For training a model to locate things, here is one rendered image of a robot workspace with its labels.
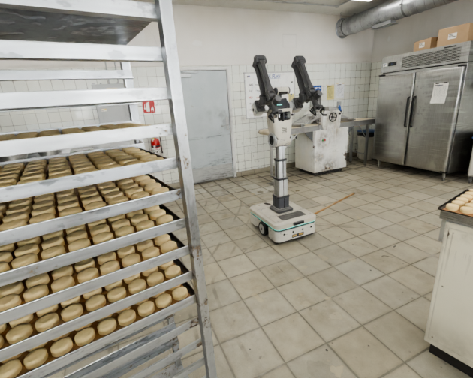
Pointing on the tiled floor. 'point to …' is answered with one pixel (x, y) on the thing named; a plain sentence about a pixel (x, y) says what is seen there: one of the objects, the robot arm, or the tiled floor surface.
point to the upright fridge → (456, 82)
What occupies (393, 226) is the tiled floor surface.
